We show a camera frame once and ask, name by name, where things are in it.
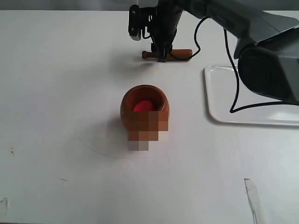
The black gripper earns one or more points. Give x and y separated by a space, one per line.
163 27

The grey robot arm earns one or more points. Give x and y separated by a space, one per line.
267 47

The brown wooden pestle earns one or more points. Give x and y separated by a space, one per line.
175 55

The white rectangular tray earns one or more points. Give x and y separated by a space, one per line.
220 94

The wooden mortar cup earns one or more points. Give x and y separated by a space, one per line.
147 126

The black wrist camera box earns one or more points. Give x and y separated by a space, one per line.
138 20

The red ball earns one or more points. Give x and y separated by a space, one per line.
144 105

